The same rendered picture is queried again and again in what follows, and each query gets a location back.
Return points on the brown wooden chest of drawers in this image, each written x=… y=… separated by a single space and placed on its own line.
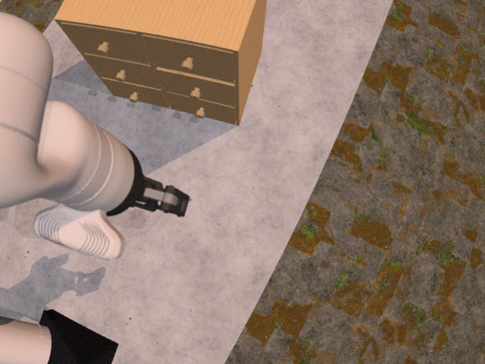
x=231 y=25

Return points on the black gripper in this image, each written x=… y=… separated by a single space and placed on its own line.
x=151 y=191

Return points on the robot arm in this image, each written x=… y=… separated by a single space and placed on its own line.
x=82 y=166

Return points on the brown wooden drawer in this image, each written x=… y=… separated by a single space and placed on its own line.
x=107 y=42
x=200 y=59
x=190 y=85
x=129 y=71
x=199 y=107
x=136 y=92

